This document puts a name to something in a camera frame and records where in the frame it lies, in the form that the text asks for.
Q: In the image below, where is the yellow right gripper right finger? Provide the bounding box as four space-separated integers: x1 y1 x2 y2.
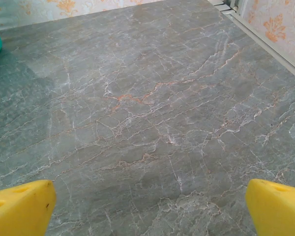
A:
245 178 295 236

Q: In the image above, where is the aluminium frame post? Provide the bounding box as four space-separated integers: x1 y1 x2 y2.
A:
230 0 248 17

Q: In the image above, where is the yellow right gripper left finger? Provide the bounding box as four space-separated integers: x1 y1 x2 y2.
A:
0 179 57 236

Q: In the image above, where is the aluminium table side rail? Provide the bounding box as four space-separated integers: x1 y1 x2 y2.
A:
227 9 295 83

